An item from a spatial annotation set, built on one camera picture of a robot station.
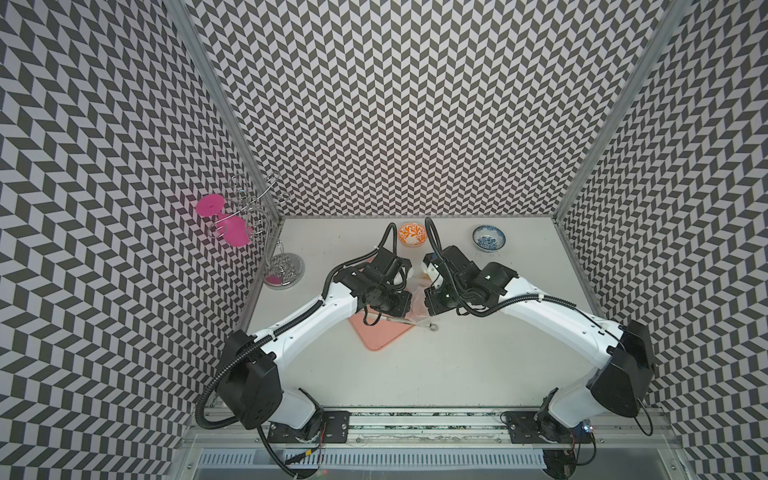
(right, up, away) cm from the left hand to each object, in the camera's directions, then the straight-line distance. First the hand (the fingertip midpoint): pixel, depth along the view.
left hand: (406, 311), depth 79 cm
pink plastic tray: (-6, -9, +10) cm, 15 cm away
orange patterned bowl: (+3, +21, +32) cm, 39 cm away
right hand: (+6, +1, -1) cm, 6 cm away
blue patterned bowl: (+31, +20, +30) cm, 47 cm away
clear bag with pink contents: (+3, 0, +2) cm, 4 cm away
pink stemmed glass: (-51, +22, +8) cm, 56 cm away
